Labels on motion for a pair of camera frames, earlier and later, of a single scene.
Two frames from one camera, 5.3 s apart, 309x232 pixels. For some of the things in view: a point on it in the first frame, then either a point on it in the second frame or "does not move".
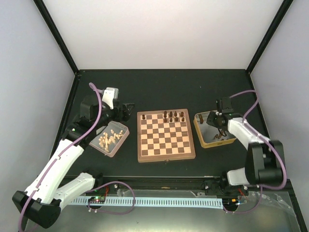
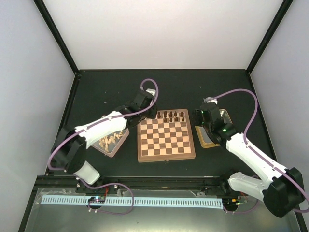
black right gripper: (210, 120) → (195, 120)
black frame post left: (47, 16) does not move
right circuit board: (230, 203) does not move
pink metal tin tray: (109, 138) does not move
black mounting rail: (111, 183) does not move
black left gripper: (126, 115) → (153, 114)
